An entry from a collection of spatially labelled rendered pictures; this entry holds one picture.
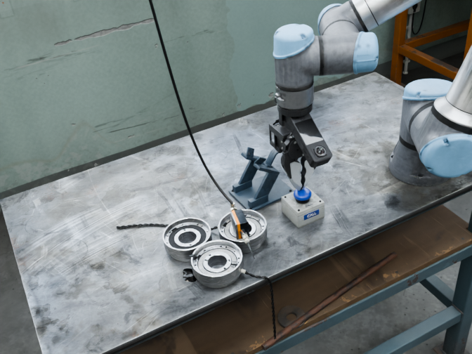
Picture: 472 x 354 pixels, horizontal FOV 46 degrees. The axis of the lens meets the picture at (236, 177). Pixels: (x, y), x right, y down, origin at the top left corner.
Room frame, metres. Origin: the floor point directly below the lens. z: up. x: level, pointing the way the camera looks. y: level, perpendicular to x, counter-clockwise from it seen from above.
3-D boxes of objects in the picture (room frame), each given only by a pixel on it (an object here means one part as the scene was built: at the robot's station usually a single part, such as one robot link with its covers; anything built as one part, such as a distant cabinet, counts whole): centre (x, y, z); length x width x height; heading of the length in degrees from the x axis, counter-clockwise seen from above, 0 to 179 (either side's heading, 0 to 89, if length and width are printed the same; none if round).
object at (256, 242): (0.91, 0.00, 0.82); 0.10 x 0.10 x 0.04
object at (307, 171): (1.00, -0.15, 0.91); 0.06 x 0.03 x 0.09; 24
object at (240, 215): (0.88, -0.01, 0.85); 0.17 x 0.02 x 0.04; 12
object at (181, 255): (0.90, 0.12, 0.82); 0.10 x 0.10 x 0.04
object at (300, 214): (0.97, -0.15, 0.82); 0.08 x 0.07 x 0.05; 114
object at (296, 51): (0.99, -0.14, 1.18); 0.09 x 0.08 x 0.11; 86
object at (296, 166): (0.98, -0.12, 0.91); 0.06 x 0.03 x 0.09; 24
